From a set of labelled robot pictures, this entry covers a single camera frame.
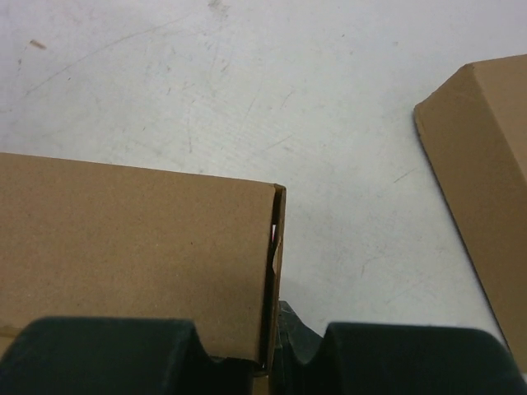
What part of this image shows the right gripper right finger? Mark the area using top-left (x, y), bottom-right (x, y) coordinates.
top-left (274, 301), bottom-right (526, 394)

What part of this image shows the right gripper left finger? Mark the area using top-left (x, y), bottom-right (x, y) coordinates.
top-left (1, 317), bottom-right (254, 394)

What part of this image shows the brown paper box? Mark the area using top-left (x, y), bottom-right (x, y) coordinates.
top-left (1, 153), bottom-right (286, 394)

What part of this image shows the folded box middle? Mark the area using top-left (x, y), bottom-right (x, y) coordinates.
top-left (413, 55), bottom-right (526, 368)

